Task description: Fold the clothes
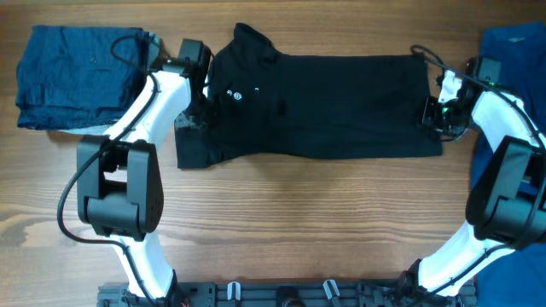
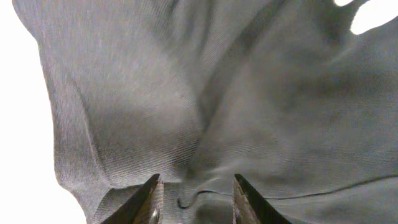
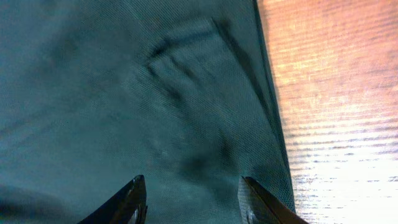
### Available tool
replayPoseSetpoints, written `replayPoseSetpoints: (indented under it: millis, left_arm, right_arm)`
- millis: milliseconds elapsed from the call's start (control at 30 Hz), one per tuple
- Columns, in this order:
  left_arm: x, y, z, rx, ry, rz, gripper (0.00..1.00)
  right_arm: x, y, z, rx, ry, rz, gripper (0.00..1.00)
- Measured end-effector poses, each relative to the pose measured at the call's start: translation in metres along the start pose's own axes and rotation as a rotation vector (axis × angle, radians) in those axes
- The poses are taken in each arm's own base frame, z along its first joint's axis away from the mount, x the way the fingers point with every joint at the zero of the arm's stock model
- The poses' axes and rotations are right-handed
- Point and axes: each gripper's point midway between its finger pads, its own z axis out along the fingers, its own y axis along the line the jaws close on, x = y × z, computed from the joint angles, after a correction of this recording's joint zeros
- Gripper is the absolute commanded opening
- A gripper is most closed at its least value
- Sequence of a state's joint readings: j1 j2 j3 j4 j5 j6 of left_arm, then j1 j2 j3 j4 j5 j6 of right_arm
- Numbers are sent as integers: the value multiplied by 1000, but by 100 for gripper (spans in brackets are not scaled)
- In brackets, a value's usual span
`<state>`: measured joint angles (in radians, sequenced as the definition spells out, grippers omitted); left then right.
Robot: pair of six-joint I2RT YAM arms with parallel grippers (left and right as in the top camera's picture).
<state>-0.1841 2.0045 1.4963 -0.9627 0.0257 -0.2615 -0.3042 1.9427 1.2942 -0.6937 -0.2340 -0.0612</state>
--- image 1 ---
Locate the black polo shirt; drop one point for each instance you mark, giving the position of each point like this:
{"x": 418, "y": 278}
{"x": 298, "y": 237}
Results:
{"x": 319, "y": 107}

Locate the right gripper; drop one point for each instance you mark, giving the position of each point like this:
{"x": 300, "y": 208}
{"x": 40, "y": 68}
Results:
{"x": 427, "y": 121}

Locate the white rail clip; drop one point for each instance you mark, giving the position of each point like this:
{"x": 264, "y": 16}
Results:
{"x": 234, "y": 291}
{"x": 331, "y": 289}

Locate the right white rail clip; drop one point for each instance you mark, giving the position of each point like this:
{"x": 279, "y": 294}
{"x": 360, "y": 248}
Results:
{"x": 331, "y": 289}

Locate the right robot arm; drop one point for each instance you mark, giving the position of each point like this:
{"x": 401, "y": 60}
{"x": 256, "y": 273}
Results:
{"x": 505, "y": 211}

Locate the left white rail clip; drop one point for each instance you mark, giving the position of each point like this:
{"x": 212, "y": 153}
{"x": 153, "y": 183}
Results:
{"x": 234, "y": 291}

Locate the folded dark blue garment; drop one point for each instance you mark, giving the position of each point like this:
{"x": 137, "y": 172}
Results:
{"x": 78, "y": 77}

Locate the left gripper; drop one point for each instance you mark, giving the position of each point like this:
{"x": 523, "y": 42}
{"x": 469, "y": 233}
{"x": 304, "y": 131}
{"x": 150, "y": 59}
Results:
{"x": 181, "y": 123}

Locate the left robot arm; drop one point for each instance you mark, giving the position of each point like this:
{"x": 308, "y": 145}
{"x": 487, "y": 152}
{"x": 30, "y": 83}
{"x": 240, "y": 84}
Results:
{"x": 119, "y": 187}

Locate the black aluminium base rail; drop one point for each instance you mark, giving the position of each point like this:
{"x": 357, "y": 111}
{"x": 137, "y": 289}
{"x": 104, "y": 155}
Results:
{"x": 290, "y": 294}

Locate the folded light grey garment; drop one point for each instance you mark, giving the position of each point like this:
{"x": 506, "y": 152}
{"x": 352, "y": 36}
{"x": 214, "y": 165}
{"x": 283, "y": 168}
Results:
{"x": 153, "y": 43}

